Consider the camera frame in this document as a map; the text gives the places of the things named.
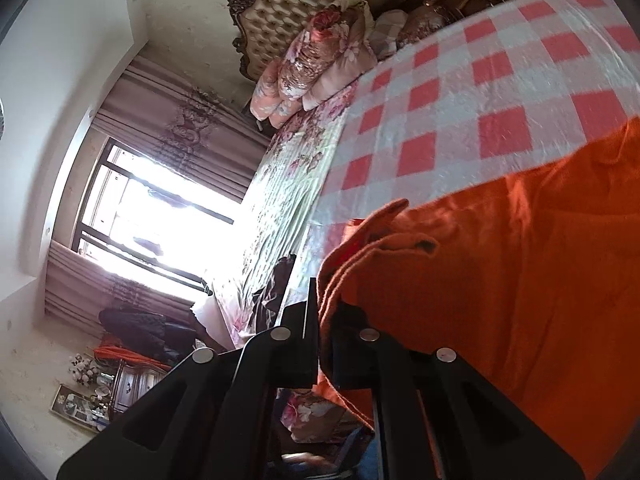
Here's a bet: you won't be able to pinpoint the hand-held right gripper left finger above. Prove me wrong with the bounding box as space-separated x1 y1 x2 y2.
56 276 321 480

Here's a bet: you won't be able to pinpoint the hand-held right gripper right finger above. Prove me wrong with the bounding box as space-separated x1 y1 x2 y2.
330 302 585 480

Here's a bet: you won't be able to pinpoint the dark cloth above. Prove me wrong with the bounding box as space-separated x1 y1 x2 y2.
252 255 297 332

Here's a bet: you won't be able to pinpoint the blue denim cloth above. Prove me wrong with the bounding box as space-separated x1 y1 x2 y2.
340 429 382 480

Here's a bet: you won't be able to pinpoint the floral bed sheet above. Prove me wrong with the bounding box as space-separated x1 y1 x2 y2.
192 80 363 443

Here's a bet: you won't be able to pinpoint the black jacket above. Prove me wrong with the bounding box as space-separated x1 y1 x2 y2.
97 307 202 361

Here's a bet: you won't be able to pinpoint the wooden dresser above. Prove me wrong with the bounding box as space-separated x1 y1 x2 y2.
107 360 174 412

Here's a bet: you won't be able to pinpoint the orange red cloth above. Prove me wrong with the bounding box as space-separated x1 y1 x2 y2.
92 345 174 374

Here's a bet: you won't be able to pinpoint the black framed window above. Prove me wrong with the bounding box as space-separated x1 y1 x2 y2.
72 140 236 292

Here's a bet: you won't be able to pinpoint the patterned mauve curtain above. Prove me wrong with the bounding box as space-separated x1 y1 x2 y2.
92 55 273 206
44 240 201 333

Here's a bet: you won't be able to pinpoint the white flower bouquet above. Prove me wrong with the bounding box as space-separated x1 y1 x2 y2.
67 352 102 387

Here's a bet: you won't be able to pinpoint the pink folded quilt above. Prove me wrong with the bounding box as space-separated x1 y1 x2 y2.
251 57 301 122

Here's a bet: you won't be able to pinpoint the framed picture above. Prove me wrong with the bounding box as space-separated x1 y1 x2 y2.
49 384 109 434

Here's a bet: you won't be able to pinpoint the floral red pillows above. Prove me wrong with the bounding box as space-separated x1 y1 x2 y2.
277 0 376 111

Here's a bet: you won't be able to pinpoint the pink checked tablecloth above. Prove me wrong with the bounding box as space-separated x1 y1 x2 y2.
307 0 640 281

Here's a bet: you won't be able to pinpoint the brown patterned pillow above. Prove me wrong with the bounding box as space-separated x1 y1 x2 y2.
370 2 453 58

